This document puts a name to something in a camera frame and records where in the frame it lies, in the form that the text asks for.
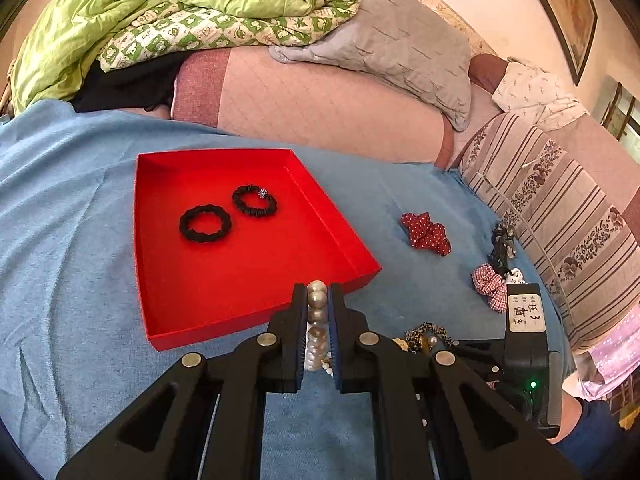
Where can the framed wall picture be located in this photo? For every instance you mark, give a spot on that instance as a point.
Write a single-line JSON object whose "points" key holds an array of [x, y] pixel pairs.
{"points": [[565, 0]]}

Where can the red plaid scrunchie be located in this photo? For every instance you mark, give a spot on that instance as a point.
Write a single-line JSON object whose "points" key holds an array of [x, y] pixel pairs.
{"points": [[487, 285]]}

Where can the purple cloth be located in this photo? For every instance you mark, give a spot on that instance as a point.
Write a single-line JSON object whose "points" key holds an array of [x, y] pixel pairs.
{"points": [[620, 350]]}

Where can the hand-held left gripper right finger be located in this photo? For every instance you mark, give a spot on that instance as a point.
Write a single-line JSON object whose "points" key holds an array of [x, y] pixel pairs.
{"points": [[336, 330]]}

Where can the red tray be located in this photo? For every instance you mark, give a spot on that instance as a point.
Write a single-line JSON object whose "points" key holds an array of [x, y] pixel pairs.
{"points": [[225, 280]]}

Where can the person's right forearm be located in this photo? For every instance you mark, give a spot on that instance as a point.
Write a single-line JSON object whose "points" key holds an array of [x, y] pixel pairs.
{"points": [[590, 425]]}

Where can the white patterned cloth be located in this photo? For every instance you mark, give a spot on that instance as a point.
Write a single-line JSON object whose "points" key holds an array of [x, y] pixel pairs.
{"points": [[535, 90]]}

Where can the leopard print scrunchie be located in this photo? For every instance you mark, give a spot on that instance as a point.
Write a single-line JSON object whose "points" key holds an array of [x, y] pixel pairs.
{"points": [[425, 332]]}

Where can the black scrunchie with bead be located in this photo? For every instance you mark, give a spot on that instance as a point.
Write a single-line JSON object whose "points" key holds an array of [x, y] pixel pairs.
{"points": [[240, 205]]}

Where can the blue blanket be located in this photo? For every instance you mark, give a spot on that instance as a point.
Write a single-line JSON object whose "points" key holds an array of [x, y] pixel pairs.
{"points": [[65, 210]]}

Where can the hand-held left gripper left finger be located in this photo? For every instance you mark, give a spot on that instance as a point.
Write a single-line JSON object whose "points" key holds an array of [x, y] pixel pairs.
{"points": [[301, 320]]}

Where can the green quilt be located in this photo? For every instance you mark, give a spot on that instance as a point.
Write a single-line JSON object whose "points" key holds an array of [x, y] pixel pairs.
{"points": [[125, 0]]}

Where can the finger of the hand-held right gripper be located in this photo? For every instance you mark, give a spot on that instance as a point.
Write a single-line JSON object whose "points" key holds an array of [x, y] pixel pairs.
{"points": [[480, 347]]}

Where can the black cloth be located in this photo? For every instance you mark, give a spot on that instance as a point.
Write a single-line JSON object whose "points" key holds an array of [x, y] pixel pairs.
{"points": [[130, 85]]}

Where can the striped floral cushion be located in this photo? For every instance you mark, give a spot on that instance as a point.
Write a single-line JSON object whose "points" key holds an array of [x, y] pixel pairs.
{"points": [[565, 220]]}

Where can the grey pillow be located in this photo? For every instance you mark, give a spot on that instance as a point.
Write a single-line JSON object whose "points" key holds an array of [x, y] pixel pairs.
{"points": [[400, 45]]}

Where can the pink quilted bedsheet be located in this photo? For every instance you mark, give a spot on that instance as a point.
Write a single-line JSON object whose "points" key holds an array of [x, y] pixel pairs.
{"points": [[325, 105]]}

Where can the red polka dot scrunchie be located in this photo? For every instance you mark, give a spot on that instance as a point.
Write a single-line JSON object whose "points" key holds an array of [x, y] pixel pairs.
{"points": [[425, 232]]}

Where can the black white flower hair clip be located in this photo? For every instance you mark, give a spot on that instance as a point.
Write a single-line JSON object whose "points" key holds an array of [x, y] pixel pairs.
{"points": [[501, 250]]}

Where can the plain black scrunchie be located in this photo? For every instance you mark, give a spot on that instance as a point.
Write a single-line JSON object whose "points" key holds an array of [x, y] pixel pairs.
{"points": [[186, 227]]}

